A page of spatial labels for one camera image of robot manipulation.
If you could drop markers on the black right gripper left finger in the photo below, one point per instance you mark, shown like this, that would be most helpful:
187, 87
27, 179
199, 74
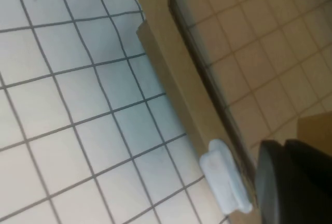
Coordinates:
280, 198

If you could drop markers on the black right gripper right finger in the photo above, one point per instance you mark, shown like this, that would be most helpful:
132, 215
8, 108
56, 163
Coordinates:
313, 164

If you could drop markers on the brown cardboard windowed shoe box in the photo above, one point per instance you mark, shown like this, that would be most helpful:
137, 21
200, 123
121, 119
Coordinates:
166, 53

